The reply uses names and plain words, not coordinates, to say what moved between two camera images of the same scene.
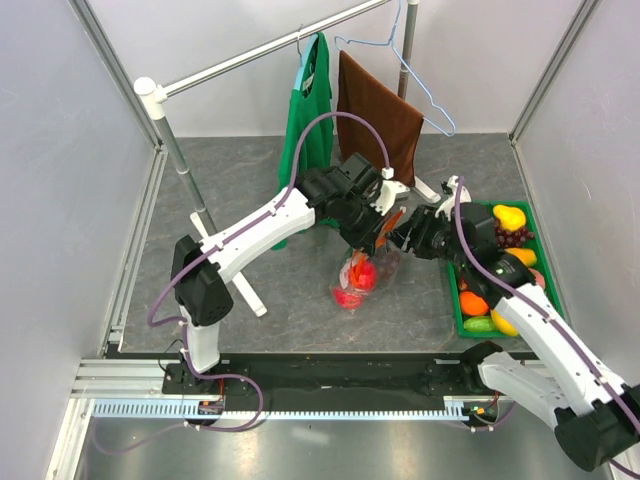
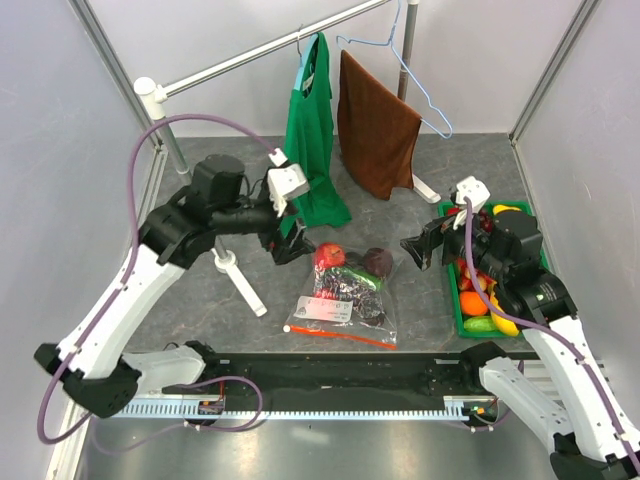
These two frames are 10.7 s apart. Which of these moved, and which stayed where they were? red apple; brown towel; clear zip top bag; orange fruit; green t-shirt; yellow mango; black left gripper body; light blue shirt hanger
Moved: clear zip top bag; red apple; black left gripper body
Stayed: orange fruit; yellow mango; light blue shirt hanger; green t-shirt; brown towel
